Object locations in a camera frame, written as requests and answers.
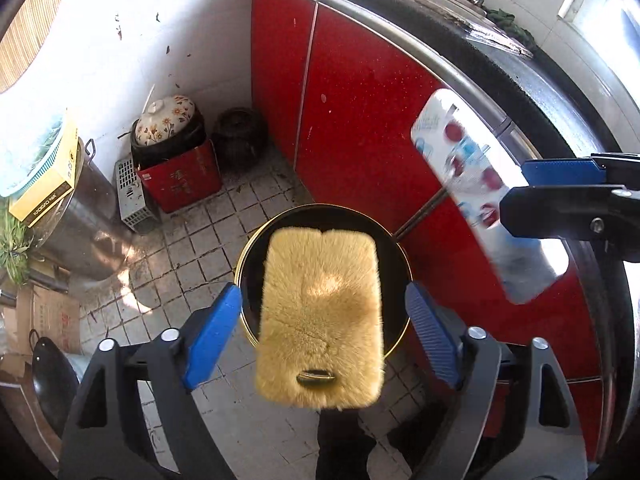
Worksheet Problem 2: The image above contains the green cloth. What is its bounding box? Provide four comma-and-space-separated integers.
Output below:
487, 7, 536, 46

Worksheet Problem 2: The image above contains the teal plastic basket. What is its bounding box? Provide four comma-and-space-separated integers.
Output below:
0, 110, 68, 198

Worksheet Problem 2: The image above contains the black wok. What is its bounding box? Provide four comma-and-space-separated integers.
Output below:
27, 329, 83, 428

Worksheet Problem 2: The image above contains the floral ceramic lid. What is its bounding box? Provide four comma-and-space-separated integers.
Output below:
134, 95, 197, 147

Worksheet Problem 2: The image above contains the brown cardboard box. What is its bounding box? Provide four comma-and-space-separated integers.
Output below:
0, 285, 83, 356

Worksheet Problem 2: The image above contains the red cabinet door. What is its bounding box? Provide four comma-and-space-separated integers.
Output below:
295, 2, 446, 236
250, 0, 318, 166
392, 195, 603, 381

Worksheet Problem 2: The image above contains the black round bin gold rim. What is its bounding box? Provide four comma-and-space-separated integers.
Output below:
235, 203, 413, 361

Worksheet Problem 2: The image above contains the yellow furry pad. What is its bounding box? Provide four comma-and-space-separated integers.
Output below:
253, 226, 387, 408

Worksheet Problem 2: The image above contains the red box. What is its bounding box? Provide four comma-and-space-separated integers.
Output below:
136, 139, 223, 213

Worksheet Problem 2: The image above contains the steel sink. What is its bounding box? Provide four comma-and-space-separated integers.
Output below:
425, 0, 533, 58

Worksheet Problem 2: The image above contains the person's dark trouser leg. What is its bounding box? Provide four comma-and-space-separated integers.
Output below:
315, 400, 381, 480

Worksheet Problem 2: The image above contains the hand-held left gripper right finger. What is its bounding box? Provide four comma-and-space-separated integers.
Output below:
404, 281, 588, 480

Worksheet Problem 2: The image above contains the black cooking pot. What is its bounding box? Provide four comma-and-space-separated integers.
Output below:
130, 110, 207, 168

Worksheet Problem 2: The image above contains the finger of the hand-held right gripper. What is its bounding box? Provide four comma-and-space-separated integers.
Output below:
500, 184, 640, 263
522, 152, 640, 188

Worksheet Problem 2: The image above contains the green plant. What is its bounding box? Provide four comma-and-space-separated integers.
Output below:
0, 205, 41, 288

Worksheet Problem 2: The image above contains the grey plastic cage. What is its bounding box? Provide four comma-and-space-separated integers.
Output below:
115, 157, 161, 235

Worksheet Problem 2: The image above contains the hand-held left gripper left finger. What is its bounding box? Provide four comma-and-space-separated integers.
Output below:
57, 282, 243, 480

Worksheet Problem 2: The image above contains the dark clay pot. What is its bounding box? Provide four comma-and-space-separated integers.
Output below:
214, 106, 268, 166

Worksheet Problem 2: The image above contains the window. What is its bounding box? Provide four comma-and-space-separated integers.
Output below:
557, 0, 640, 46

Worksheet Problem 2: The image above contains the bamboo mat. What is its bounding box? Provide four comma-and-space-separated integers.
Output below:
0, 0, 68, 93

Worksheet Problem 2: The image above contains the large steel pot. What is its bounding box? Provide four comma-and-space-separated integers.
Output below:
30, 137, 136, 281

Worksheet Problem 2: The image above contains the yellow cardboard box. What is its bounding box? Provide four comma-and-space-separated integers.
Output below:
7, 122, 81, 222

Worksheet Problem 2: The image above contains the white packet red blue print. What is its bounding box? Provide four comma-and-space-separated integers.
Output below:
410, 89, 570, 306

